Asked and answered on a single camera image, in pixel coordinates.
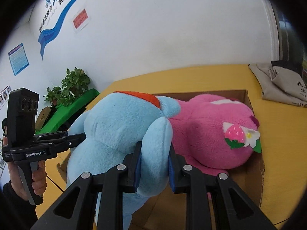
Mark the red wall notice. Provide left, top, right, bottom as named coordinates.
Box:
left=72, top=6, right=91, bottom=33

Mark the potted green plant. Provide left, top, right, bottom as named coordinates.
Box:
left=60, top=67, right=91, bottom=106

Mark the grey canvas bag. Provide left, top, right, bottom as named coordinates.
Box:
left=249, top=63, right=306, bottom=108

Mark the light blue plush toy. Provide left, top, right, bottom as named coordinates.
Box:
left=67, top=91, right=181, bottom=229

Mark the pink plush bear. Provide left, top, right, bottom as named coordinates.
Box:
left=170, top=94, right=262, bottom=176

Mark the green cloth covered table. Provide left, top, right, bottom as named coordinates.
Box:
left=36, top=88, right=99, bottom=135

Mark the small potted plant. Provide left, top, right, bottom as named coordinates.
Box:
left=44, top=86, right=62, bottom=106

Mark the left hand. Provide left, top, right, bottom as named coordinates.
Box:
left=2, top=136, right=47, bottom=202

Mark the blue framed wall poster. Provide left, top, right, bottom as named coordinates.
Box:
left=8, top=43, right=29, bottom=76

